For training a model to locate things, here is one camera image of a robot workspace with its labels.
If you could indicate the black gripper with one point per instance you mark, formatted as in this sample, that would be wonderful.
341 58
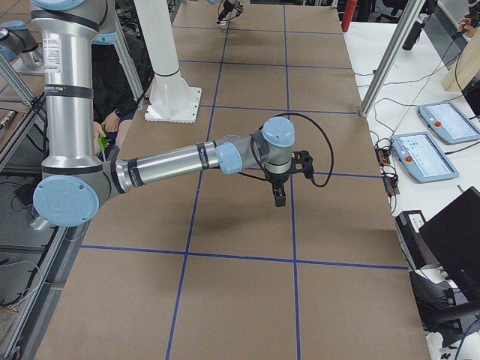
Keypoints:
277 181

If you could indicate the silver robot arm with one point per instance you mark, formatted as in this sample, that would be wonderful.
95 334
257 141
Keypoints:
76 183
227 10

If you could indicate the second grey robot arm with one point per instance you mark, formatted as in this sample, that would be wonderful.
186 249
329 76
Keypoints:
18 42

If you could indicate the black computer box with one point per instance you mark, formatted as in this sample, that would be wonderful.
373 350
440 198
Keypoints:
418 255

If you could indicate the blue teach pendant near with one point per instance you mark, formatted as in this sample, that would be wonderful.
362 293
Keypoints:
422 158

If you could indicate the blue teach pendant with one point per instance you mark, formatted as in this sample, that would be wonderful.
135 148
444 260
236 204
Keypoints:
448 122
422 158

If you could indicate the black laptop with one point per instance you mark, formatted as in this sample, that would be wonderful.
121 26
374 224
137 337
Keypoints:
452 235

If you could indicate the blue teach pendant far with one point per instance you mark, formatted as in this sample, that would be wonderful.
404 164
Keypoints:
448 122

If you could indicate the seated person in black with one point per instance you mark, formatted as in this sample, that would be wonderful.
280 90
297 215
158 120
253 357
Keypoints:
114 104

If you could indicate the white camera pole base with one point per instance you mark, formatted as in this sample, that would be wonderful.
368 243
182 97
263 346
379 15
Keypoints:
171 99

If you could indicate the grey aluminium frame post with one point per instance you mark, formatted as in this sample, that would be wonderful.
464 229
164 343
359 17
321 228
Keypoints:
408 18

